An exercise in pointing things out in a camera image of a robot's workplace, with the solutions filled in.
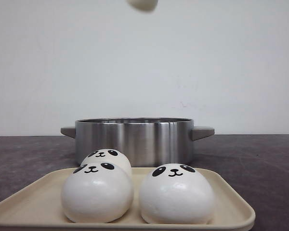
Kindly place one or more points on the panda bun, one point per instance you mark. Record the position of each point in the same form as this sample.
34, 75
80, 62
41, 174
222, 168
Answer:
98, 192
111, 156
176, 194

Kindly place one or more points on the panda bun aloft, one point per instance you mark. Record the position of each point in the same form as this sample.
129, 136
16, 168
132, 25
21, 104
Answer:
143, 5

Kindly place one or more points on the grey table mat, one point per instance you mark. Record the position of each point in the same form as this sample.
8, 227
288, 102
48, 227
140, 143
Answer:
256, 166

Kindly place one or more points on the beige plastic tray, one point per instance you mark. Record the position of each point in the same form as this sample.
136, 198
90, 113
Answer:
37, 207

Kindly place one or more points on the stainless steel pot grey handles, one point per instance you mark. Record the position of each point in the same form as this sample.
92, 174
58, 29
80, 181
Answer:
146, 141

